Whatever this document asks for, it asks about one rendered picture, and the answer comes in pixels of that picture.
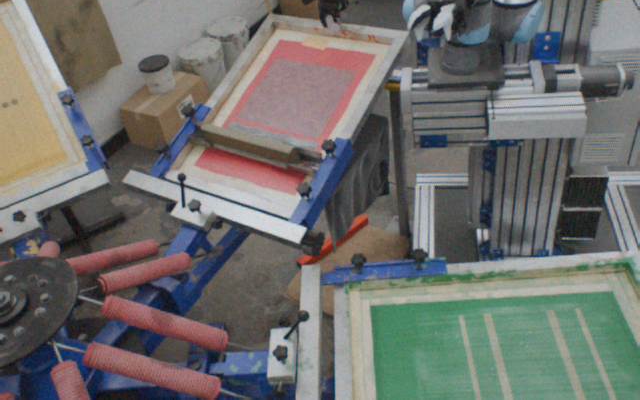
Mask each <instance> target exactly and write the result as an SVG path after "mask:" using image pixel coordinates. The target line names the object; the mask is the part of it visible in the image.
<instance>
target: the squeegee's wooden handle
mask: <svg viewBox="0 0 640 400"><path fill-rule="evenodd" d="M200 131H201V132H202V133H203V135H204V136H206V138H207V139H209V140H210V142H211V143H213V145H214V143H218V145H221V146H226V147H229V148H233V149H236V150H239V151H243V152H247V153H251V154H254V155H258V156H261V157H266V158H269V159H273V160H276V161H280V162H283V163H285V162H286V161H290V162H294V163H298V164H299V163H300V161H301V159H300V157H299V155H298V153H297V151H296V149H295V148H294V147H291V146H286V145H283V144H279V142H275V141H271V140H268V139H263V138H259V137H255V136H252V135H248V134H243V133H240V132H236V131H232V130H228V129H224V128H220V127H216V126H212V125H209V123H203V125H202V127H201V129H200Z"/></svg>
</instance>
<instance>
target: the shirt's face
mask: <svg viewBox="0 0 640 400"><path fill-rule="evenodd" d="M385 120H386V117H385V116H381V115H377V114H371V113H370V114H369V116H368V117H367V119H366V121H365V124H364V126H363V128H362V129H361V131H360V133H359V135H358V137H357V138H356V140H355V142H354V145H352V148H354V151H355V153H354V154H352V156H351V158H350V160H349V162H348V164H347V166H346V168H345V170H344V172H345V171H346V169H347V168H348V167H349V164H350V163H351V162H352V161H354V159H355V158H356V157H357V156H358V154H359V153H360V152H361V151H362V149H363V148H364V147H365V146H366V144H367V142H368V141H369V139H370V138H371V137H372V136H373V134H375V133H376V132H377V131H378V129H379V128H380V127H381V126H382V124H383V122H384V121H385ZM344 172H343V173H344Z"/></svg>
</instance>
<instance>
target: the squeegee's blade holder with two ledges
mask: <svg viewBox="0 0 640 400"><path fill-rule="evenodd" d="M213 147H214V148H215V149H218V150H222V151H226V152H230V153H233V154H237V155H240V156H243V157H248V158H251V159H255V160H258V161H262V162H266V163H269V164H273V166H276V167H280V168H283V169H288V168H289V166H286V164H284V163H283V162H280V161H276V160H273V159H269V158H266V157H261V156H258V155H254V154H251V153H247V152H243V151H239V150H236V149H233V148H229V147H226V146H221V145H218V143H214V146H213Z"/></svg>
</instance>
